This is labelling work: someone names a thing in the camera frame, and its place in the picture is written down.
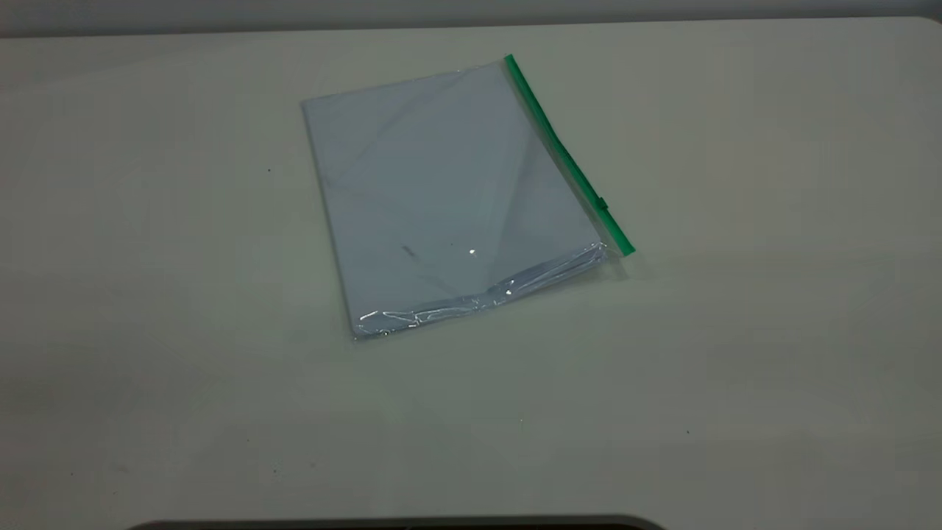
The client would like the clear zip bag green strip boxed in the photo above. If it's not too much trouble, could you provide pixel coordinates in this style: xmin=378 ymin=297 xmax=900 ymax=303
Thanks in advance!
xmin=300 ymin=53 xmax=637 ymax=341

